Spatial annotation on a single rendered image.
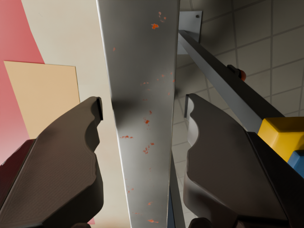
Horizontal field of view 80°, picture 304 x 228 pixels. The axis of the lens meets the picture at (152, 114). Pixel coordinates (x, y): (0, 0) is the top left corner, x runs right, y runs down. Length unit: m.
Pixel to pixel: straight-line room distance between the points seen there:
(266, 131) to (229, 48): 1.02
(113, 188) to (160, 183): 0.08
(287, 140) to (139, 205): 0.16
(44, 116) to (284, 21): 1.28
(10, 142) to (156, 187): 0.14
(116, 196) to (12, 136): 0.12
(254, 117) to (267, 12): 0.98
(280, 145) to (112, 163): 0.17
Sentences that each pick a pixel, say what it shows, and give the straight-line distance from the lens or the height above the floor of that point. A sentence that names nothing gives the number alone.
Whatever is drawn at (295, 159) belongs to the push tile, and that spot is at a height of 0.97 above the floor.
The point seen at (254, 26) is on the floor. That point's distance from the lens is 1.25.
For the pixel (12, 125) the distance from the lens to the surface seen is 0.20.
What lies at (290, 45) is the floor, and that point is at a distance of 1.40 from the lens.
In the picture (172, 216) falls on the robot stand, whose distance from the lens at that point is 0.56.
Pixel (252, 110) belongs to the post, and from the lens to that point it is 0.34.
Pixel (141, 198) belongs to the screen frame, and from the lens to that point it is 0.18.
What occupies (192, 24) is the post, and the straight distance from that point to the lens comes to 1.11.
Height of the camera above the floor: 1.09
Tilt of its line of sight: 57 degrees down
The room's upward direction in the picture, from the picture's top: 176 degrees clockwise
